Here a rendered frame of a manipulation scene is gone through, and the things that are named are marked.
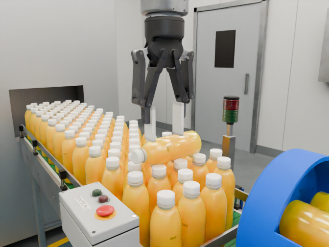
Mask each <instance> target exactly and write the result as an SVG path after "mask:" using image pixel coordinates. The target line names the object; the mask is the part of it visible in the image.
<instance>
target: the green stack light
mask: <svg viewBox="0 0 329 247"><path fill-rule="evenodd" d="M222 113H223V114H222V121H223V122H226V123H236V122H238V117H239V110H225V109H223V112H222Z"/></svg>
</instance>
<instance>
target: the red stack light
mask: <svg viewBox="0 0 329 247"><path fill-rule="evenodd" d="M239 102H240V99H238V100H227V99H223V109H225V110H238V109H239Z"/></svg>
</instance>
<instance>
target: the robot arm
mask: <svg viewBox="0 0 329 247"><path fill-rule="evenodd" d="M188 1H189V0H140V3H141V14H142V15H143V16H145V17H147V18H146V19H145V20H144V36H145V38H146V44H145V46H144V48H143V49H140V50H132V51H131V56H132V60H133V80H132V99H131V102H132V103H133V104H136V105H139V106H140V107H141V122H142V123H143V124H144V137H145V139H146V140H149V141H151V142H156V116H155V106H152V102H153V98H154V95H155V91H156V87H157V84H158V80H159V76H160V73H162V71H163V69H164V68H166V70H167V72H168V73H169V76H170V80H171V84H172V88H173V91H174V95H175V98H176V101H174V102H173V115H172V133H173V134H176V135H179V136H183V135H184V118H185V116H186V104H188V103H189V102H190V99H193V98H194V88H193V65H192V63H193V58H194V52H193V51H187V50H184V48H183V45H182V39H183V38H184V35H185V20H184V19H183V18H182V17H184V16H186V15H187V14H188ZM147 57H148V59H149V63H148V67H147V71H148V73H147V76H146V80H145V69H146V62H145V60H146V59H147ZM179 59H181V62H180V60H179Z"/></svg>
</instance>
